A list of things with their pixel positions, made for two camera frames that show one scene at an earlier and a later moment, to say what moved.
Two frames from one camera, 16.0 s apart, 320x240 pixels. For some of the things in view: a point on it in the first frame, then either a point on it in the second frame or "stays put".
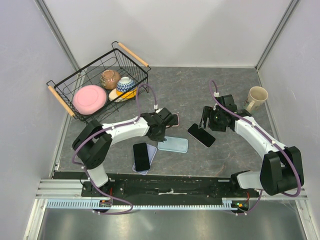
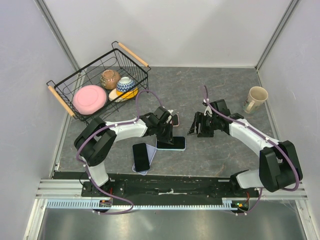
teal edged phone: x=174 y=120 stays put
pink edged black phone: x=201 y=135 → x=179 y=144
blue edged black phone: x=141 y=157 stays put
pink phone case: x=178 y=121 stays put
